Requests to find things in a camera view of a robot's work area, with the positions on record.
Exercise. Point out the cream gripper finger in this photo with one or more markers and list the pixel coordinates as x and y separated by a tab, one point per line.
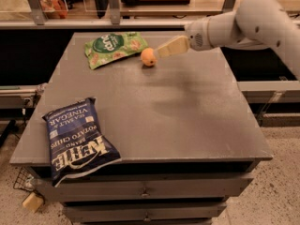
176	45

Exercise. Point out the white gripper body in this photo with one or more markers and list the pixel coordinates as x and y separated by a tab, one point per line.
196	35

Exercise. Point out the orange fruit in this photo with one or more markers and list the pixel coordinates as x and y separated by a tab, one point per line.
148	58

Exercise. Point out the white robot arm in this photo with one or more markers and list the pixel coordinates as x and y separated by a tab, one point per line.
254	22

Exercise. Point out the green rice chip bag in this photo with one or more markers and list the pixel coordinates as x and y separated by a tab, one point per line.
112	47

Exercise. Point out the orange patterned bag on shelf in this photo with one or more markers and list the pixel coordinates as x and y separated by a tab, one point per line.
54	6

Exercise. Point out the blue Kettle potato chip bag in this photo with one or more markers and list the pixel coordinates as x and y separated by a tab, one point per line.
77	146

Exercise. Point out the grey drawer cabinet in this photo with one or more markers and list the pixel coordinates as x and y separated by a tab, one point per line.
185	115

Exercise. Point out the upper grey drawer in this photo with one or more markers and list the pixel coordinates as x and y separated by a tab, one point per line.
145	187

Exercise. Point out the grey drawer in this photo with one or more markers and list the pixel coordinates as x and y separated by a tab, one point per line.
144	212
145	187

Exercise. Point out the lower grey drawer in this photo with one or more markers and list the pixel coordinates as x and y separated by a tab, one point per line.
144	212

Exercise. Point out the small cream block on floor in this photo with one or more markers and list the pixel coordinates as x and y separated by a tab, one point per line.
33	202

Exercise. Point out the metal shelf rail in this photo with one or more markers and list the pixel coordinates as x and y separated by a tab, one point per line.
109	14

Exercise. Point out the black wire basket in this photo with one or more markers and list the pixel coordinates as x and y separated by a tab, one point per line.
24	181

